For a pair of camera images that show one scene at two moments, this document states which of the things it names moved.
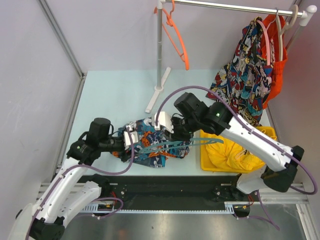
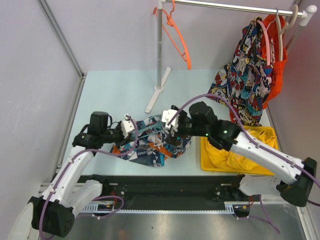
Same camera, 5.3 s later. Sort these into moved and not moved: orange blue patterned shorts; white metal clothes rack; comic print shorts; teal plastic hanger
Moved: teal plastic hanger
Not moved: comic print shorts; white metal clothes rack; orange blue patterned shorts
